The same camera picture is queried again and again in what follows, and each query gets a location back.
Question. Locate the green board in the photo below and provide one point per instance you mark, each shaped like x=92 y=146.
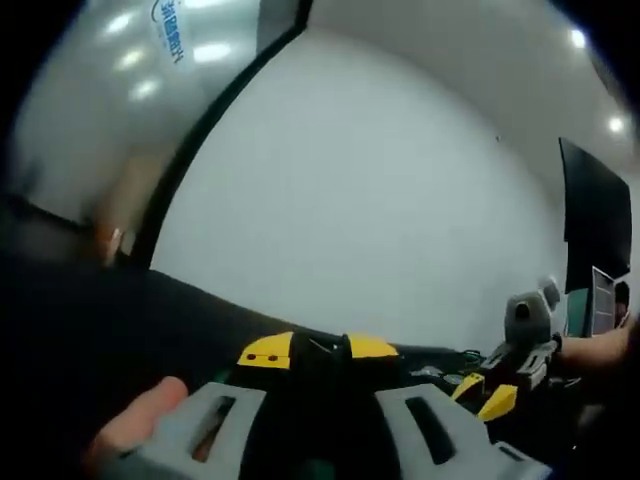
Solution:
x=580 y=315

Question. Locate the ceiling light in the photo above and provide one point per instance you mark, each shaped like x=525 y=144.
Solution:
x=578 y=38
x=616 y=124

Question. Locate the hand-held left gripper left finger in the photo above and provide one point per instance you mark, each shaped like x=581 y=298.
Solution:
x=210 y=430

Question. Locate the open laptop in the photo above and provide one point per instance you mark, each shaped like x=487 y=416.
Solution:
x=603 y=300

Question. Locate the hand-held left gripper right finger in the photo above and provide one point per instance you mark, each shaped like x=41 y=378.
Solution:
x=450 y=440

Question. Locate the frosted glass partition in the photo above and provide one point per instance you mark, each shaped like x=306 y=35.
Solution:
x=125 y=100

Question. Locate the black toolbox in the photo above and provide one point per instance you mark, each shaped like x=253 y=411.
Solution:
x=430 y=381

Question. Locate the person's left hand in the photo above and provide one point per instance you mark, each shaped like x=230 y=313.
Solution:
x=140 y=415

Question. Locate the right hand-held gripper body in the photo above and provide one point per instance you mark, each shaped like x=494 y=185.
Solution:
x=530 y=325

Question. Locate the black wall monitor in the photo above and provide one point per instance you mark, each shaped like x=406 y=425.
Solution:
x=595 y=215

